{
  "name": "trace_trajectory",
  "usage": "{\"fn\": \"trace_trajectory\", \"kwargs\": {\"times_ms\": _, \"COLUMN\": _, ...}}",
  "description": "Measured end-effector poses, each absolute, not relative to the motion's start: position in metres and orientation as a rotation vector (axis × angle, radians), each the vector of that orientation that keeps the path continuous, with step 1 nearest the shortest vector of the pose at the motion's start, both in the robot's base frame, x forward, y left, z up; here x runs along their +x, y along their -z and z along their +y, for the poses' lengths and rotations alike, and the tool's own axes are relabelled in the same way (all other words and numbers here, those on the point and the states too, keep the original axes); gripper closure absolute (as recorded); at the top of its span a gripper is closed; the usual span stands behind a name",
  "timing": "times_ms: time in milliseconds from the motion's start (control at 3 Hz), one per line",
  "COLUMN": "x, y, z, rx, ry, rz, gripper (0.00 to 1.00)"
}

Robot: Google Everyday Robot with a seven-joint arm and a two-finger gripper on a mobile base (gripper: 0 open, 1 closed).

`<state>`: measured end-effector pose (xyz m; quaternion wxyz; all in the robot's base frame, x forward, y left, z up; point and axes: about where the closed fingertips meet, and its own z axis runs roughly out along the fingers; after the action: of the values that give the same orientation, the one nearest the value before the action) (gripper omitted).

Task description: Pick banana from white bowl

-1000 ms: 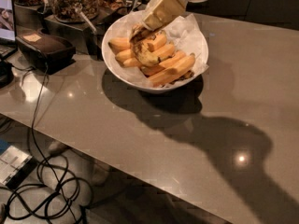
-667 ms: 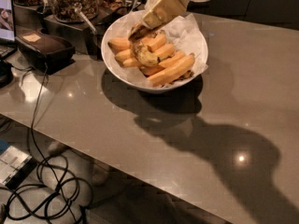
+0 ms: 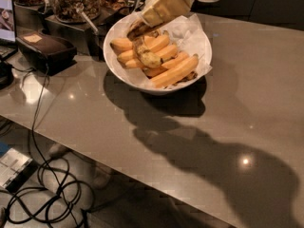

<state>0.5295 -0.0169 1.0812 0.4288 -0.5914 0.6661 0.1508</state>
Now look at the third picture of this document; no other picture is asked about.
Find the spotted brown ripe banana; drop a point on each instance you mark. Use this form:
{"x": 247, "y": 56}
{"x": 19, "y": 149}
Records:
{"x": 138, "y": 28}

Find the white ceramic bowl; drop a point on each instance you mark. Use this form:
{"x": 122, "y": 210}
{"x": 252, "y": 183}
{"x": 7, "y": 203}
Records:
{"x": 158, "y": 42}

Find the curved spotted banana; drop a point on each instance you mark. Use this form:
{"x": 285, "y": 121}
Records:
{"x": 145, "y": 55}

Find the yellow banana far left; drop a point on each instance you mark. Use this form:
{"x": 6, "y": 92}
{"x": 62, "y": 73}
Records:
{"x": 121, "y": 44}

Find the yellow banana lower left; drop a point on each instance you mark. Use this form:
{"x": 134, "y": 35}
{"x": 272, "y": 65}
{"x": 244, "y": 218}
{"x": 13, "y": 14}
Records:
{"x": 126, "y": 56}

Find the long yellow front banana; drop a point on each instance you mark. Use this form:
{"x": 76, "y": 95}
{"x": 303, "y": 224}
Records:
{"x": 175, "y": 74}

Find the yellow banana middle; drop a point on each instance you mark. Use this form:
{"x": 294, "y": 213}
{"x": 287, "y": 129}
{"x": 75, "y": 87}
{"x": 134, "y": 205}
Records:
{"x": 152, "y": 72}

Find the large glass nut jar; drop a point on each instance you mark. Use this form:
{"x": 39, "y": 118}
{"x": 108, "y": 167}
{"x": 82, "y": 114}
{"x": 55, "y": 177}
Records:
{"x": 68, "y": 11}

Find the black display stand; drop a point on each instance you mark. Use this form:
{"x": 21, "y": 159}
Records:
{"x": 82, "y": 36}

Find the black pouch with label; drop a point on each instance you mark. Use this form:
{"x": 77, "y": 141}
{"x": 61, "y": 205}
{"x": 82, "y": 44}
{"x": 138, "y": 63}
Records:
{"x": 47, "y": 54}

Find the laptop computer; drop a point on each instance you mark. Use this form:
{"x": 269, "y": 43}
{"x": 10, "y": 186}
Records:
{"x": 8, "y": 44}

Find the grey box on floor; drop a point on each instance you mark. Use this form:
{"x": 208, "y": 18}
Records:
{"x": 15, "y": 169}

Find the metal scoop handle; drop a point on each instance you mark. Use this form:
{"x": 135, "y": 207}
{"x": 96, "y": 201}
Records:
{"x": 86, "y": 18}

